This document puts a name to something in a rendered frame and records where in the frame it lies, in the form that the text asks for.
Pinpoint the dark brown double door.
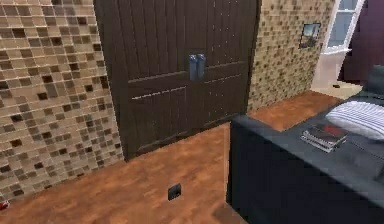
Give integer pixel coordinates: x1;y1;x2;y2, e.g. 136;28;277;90
93;0;262;162

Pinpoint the small black square object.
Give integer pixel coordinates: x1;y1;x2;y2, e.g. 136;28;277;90
167;183;182;202

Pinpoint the dark grey bed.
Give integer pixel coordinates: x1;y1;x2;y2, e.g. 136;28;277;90
226;89;384;224

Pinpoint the red and black book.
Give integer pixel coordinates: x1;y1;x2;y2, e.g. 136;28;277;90
300;123;348;153

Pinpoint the white striped pillow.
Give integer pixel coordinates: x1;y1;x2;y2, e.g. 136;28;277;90
325;100;384;141

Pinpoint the white framed window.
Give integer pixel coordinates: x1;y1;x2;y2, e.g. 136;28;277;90
320;0;366;56

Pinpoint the dark maroon curtain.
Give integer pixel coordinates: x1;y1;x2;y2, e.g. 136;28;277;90
337;0;384;84

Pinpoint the dark grey pillow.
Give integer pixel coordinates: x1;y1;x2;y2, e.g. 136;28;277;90
363;64;384;98

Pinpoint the blue-grey door handle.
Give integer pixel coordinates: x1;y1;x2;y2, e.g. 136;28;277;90
188;54;198;82
196;53;207;80

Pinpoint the small framed wall picture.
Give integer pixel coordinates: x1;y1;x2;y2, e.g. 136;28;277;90
299;22;322;49

